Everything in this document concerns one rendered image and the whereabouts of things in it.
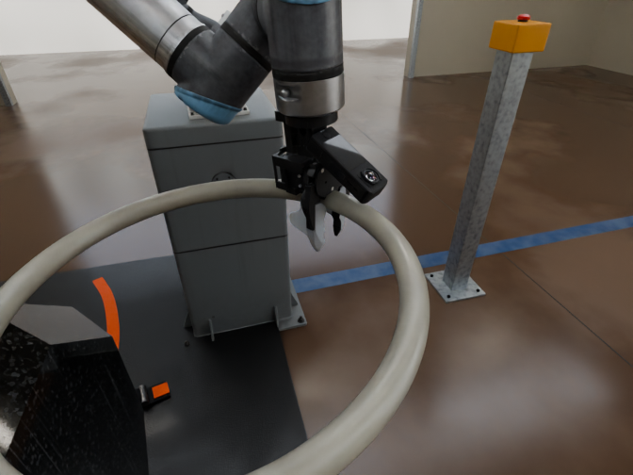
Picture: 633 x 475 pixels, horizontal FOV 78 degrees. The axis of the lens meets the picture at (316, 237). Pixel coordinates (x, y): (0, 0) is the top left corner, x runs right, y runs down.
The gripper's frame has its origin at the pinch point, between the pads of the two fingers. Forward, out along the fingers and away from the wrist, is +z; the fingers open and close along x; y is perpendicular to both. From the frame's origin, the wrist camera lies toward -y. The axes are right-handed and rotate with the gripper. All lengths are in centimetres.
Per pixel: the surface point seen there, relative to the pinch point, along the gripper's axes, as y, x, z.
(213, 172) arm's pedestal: 64, -24, 14
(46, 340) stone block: 27.7, 36.2, 8.4
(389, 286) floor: 32, -82, 89
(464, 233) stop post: 7, -98, 59
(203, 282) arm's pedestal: 71, -14, 55
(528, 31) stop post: 1, -102, -15
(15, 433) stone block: 15.5, 44.8, 8.8
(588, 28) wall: 61, -721, 71
